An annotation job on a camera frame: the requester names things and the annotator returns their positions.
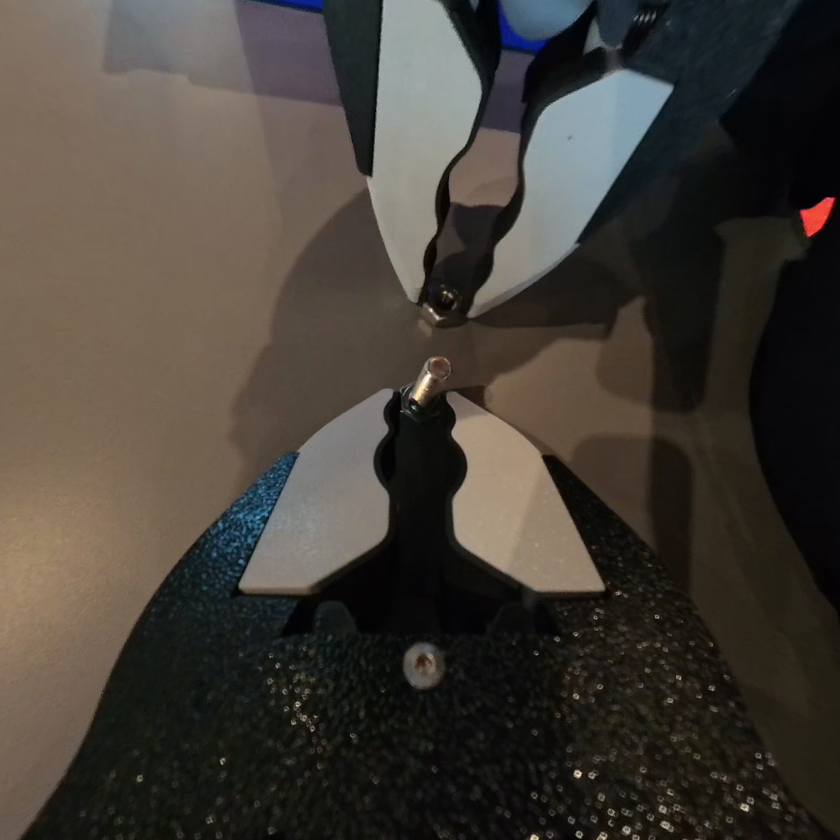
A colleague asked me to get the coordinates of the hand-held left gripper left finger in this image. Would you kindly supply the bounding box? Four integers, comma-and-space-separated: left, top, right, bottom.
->
238, 387, 403, 598

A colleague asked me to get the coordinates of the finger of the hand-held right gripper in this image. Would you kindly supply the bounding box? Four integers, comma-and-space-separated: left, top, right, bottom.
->
459, 46, 677, 320
366, 0, 501, 306

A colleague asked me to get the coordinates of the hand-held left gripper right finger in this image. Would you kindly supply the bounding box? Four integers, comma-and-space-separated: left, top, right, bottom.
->
446, 394, 606, 598

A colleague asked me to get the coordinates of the silver steel bolt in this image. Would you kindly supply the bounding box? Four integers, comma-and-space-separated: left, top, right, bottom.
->
399, 356, 452, 424

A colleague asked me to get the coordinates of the small red object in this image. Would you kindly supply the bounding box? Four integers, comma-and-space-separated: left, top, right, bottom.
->
799, 196, 836, 238

